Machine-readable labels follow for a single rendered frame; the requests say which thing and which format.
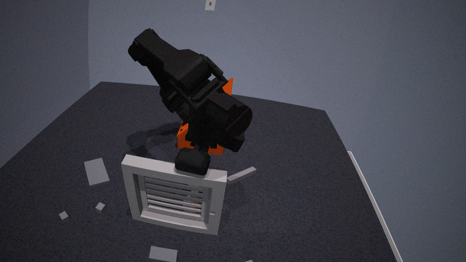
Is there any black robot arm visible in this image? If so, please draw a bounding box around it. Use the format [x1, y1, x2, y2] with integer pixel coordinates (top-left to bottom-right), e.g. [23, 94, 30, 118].
[128, 28, 253, 152]

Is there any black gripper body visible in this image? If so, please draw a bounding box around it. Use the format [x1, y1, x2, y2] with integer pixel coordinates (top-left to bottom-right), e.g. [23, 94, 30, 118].
[175, 111, 216, 176]

